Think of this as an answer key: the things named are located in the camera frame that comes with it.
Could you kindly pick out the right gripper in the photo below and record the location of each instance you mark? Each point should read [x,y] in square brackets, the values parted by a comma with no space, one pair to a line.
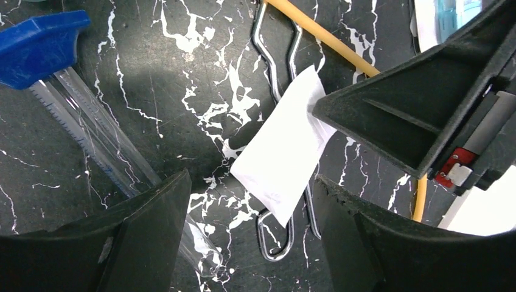
[408,114]

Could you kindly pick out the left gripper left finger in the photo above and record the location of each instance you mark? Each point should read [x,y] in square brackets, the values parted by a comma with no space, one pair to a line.
[129,247]

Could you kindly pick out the white plastic bin lid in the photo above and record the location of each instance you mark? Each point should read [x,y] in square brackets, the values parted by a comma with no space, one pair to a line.
[484,213]

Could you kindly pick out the blue tool in blister pack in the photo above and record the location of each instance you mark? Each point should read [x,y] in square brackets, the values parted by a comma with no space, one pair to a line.
[433,21]

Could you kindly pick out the blue-handled syringe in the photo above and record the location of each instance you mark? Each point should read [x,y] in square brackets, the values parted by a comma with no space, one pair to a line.
[37,55]

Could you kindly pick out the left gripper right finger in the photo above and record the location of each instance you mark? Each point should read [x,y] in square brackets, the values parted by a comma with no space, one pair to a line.
[369,248]

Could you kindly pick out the white paper packet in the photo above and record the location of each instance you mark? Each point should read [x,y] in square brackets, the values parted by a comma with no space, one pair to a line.
[306,89]

